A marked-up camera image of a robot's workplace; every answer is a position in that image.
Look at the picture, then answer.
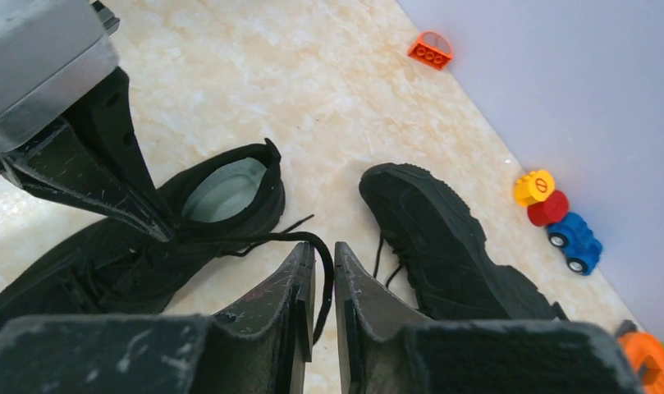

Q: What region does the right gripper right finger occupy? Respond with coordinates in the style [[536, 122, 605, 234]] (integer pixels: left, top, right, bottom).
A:
[[334, 241, 642, 393]]

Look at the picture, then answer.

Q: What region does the red toy cylinder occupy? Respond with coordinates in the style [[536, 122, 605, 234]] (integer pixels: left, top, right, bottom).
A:
[[527, 190, 570, 227]]

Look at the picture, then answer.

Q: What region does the orange ring toy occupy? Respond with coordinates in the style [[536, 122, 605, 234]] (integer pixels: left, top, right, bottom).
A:
[[614, 319, 664, 394]]

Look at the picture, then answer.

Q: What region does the black shoe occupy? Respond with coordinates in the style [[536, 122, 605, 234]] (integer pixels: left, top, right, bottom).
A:
[[0, 140, 334, 340], [359, 163, 566, 320]]

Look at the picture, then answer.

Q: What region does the yellow toy cylinder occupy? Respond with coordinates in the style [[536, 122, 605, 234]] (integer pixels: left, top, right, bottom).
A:
[[513, 169, 556, 207]]

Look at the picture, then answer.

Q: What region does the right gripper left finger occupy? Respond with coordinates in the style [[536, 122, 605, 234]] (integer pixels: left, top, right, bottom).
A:
[[0, 243, 315, 393]]

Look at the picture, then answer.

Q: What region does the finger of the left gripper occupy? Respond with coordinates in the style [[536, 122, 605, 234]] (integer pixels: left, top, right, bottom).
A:
[[0, 67, 174, 241]]

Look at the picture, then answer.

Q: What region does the orange toy brick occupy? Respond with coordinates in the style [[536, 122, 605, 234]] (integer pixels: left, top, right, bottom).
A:
[[407, 31, 453, 71]]

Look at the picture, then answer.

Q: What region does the blue toy car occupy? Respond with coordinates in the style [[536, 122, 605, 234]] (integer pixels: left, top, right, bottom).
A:
[[546, 212, 603, 276]]

